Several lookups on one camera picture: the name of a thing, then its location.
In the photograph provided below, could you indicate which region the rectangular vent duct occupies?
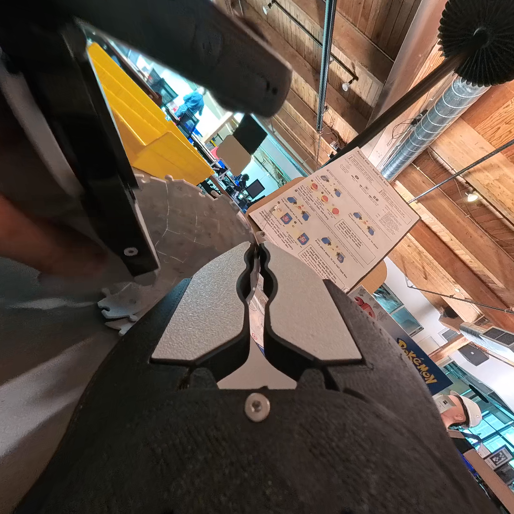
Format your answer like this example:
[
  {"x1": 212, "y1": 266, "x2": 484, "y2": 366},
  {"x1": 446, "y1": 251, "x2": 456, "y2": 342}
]
[{"x1": 460, "y1": 321, "x2": 514, "y2": 348}]

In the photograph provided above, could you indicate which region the black slanted pole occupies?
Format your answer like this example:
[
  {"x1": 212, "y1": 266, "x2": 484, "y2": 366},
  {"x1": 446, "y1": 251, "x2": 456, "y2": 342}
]
[{"x1": 323, "y1": 52, "x2": 466, "y2": 161}]

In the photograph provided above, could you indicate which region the person's left hand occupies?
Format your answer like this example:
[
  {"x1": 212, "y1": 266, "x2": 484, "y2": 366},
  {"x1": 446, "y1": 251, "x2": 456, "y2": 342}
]
[{"x1": 0, "y1": 192, "x2": 110, "y2": 278}]

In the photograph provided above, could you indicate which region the blue puzzle box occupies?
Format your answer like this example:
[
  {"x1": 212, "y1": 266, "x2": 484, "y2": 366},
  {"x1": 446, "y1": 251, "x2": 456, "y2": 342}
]
[{"x1": 349, "y1": 284, "x2": 453, "y2": 396}]

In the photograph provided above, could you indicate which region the black wall speaker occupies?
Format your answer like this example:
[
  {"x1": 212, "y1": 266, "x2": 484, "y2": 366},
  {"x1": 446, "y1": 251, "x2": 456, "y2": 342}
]
[{"x1": 458, "y1": 343, "x2": 490, "y2": 367}]

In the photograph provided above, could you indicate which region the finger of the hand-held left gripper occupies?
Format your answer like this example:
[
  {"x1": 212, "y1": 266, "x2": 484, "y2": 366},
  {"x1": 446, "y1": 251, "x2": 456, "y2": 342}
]
[{"x1": 134, "y1": 193, "x2": 162, "y2": 271}]

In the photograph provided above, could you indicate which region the mannequin with white helmet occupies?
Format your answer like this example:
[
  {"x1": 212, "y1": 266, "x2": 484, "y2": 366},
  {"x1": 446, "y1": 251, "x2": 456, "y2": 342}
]
[{"x1": 434, "y1": 390, "x2": 488, "y2": 456}]

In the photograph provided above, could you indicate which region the teal hanging rail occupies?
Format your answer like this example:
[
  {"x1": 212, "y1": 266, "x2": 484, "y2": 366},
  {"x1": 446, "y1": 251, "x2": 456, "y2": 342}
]
[{"x1": 316, "y1": 0, "x2": 338, "y2": 133}]

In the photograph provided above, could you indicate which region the white instruction sheet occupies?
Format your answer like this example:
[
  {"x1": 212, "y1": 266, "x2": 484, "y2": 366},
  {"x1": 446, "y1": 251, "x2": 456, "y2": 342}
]
[{"x1": 249, "y1": 146, "x2": 420, "y2": 292}]

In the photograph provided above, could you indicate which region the grey partial puzzle ball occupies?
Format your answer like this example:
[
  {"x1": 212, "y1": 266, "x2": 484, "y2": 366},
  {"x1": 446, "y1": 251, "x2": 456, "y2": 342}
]
[{"x1": 97, "y1": 171, "x2": 258, "y2": 336}]

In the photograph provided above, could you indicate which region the silver spiral air duct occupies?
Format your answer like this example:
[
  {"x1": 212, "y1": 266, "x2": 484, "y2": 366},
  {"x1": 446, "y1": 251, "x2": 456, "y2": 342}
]
[{"x1": 379, "y1": 76, "x2": 492, "y2": 181}]

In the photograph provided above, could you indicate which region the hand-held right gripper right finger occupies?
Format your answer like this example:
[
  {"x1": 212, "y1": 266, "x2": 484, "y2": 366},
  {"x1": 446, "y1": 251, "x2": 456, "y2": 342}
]
[{"x1": 259, "y1": 241, "x2": 363, "y2": 381}]

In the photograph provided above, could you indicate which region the black track light bar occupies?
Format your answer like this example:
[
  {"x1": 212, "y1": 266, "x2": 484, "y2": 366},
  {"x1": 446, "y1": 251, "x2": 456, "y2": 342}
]
[{"x1": 263, "y1": 0, "x2": 359, "y2": 81}]

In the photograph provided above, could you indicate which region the black pleated shade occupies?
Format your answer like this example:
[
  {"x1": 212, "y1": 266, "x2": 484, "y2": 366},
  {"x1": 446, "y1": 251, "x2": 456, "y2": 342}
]
[{"x1": 437, "y1": 0, "x2": 514, "y2": 87}]

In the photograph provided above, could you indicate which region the grey metal beam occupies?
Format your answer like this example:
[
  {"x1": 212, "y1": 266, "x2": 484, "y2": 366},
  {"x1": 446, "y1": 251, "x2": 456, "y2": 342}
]
[{"x1": 367, "y1": 0, "x2": 448, "y2": 125}]

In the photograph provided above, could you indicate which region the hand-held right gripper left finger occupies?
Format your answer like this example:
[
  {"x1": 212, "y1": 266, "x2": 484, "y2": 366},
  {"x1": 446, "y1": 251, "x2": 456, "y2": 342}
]
[{"x1": 150, "y1": 241, "x2": 259, "y2": 381}]

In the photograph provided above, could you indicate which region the yellow plastic bin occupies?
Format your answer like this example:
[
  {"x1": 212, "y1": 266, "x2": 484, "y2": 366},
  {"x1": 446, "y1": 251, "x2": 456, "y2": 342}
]
[{"x1": 86, "y1": 42, "x2": 214, "y2": 186}]

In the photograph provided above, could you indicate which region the thin black ceiling rod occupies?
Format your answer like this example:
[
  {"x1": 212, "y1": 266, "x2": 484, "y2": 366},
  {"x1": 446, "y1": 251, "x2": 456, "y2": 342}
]
[
  {"x1": 406, "y1": 284, "x2": 514, "y2": 314},
  {"x1": 407, "y1": 141, "x2": 514, "y2": 203}
]

